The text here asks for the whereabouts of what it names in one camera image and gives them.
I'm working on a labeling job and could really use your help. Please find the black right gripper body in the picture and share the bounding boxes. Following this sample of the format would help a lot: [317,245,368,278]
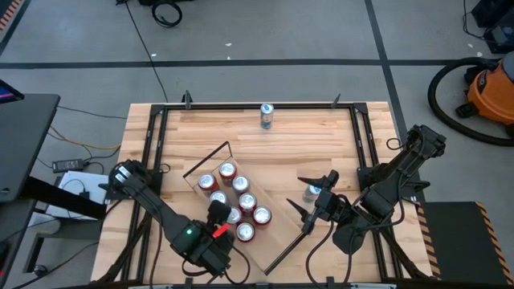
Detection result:
[313,169,348,224]

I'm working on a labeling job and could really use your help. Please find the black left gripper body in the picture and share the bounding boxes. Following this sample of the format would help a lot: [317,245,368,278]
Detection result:
[207,200,233,228]

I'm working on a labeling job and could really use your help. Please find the blue silver energy drink can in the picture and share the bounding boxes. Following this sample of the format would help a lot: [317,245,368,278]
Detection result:
[259,102,275,129]
[302,183,322,204]

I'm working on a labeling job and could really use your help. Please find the silver diet cola can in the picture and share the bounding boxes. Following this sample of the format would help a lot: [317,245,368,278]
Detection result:
[231,175,251,197]
[209,189,229,206]

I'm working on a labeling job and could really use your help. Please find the wooden shelf black end frames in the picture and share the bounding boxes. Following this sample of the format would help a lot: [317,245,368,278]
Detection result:
[182,140,310,276]

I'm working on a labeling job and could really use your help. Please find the black mat hazard stripes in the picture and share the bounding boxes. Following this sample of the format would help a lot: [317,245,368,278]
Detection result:
[0,0,25,32]
[415,200,514,287]

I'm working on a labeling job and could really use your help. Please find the orange shop vacuum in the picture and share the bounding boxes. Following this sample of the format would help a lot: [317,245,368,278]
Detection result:
[426,56,514,147]
[455,51,514,137]

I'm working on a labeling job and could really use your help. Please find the white box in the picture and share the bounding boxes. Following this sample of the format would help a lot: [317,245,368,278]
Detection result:
[45,170,112,220]

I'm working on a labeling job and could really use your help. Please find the black power adapter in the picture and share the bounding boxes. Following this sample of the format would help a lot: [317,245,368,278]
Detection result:
[51,159,84,173]

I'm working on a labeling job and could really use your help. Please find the black desk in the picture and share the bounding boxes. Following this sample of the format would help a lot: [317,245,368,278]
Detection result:
[0,92,108,282]

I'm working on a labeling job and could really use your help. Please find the black equipment case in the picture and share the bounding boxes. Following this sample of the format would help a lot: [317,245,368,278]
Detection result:
[469,0,514,55]

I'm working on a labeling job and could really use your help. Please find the black laptop screen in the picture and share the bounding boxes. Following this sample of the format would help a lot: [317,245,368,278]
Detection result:
[0,79,26,104]

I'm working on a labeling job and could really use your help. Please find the black cable bundle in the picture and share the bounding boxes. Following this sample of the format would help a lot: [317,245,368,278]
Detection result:
[367,198,433,280]
[96,198,156,283]

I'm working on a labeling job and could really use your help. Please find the black metal table frame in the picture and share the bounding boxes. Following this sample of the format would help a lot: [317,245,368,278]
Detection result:
[120,102,402,289]

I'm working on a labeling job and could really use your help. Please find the yellow floor cable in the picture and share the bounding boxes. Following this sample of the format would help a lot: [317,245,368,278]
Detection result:
[47,126,122,151]

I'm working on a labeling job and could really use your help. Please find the thin black floor cable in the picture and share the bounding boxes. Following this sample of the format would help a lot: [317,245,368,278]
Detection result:
[56,105,129,120]

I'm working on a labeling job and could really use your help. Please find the black floor cable with plug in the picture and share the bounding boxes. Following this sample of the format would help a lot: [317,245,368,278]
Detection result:
[11,239,100,289]

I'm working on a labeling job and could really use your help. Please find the long black floor cable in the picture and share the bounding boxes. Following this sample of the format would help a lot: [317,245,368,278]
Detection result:
[123,0,170,104]

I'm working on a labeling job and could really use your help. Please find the coiled black cable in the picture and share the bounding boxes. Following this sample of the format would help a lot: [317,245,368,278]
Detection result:
[150,0,184,29]

